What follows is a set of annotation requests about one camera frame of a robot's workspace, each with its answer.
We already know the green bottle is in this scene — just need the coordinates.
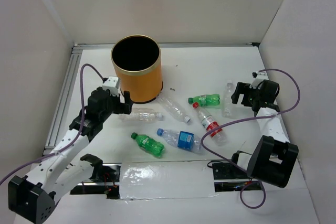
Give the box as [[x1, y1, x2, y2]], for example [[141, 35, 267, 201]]
[[188, 94, 220, 107], [131, 132, 165, 158]]

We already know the clear bottle white cap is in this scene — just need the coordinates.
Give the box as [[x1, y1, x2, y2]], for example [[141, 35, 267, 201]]
[[156, 94, 191, 124]]

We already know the blue label clear bottle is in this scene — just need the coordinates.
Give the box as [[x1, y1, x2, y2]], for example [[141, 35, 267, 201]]
[[156, 128, 204, 155]]

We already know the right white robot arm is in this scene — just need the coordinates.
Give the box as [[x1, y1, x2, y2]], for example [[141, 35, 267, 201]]
[[229, 79, 299, 188]]

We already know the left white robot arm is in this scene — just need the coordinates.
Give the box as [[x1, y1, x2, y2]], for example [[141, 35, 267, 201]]
[[8, 87, 133, 223]]

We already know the orange cylindrical bin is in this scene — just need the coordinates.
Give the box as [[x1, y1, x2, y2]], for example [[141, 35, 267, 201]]
[[111, 35, 163, 104]]

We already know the red label clear bottle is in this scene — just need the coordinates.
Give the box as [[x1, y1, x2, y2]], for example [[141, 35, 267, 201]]
[[192, 102, 227, 146]]

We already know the white taped sheet front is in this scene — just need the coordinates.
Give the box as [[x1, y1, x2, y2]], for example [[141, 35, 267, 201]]
[[119, 161, 216, 199]]

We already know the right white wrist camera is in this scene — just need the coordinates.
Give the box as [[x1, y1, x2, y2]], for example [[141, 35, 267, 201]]
[[250, 71, 268, 89]]

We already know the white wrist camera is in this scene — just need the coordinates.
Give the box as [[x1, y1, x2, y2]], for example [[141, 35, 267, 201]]
[[250, 71, 268, 89], [102, 76, 120, 97]]

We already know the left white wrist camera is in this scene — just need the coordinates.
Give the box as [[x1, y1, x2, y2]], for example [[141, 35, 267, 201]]
[[102, 76, 120, 97]]

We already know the left aluminium rail frame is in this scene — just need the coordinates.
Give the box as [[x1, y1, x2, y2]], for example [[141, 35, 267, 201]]
[[43, 46, 82, 156]]

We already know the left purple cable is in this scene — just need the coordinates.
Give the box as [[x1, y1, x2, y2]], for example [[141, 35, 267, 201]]
[[0, 63, 108, 186]]

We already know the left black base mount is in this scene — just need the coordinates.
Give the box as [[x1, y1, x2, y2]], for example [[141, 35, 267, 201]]
[[70, 163, 121, 200]]

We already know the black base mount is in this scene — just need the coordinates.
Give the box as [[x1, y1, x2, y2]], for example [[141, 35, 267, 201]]
[[70, 163, 121, 200], [207, 161, 252, 193]]

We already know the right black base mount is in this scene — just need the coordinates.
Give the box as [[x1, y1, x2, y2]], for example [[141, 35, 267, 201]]
[[207, 161, 252, 193]]

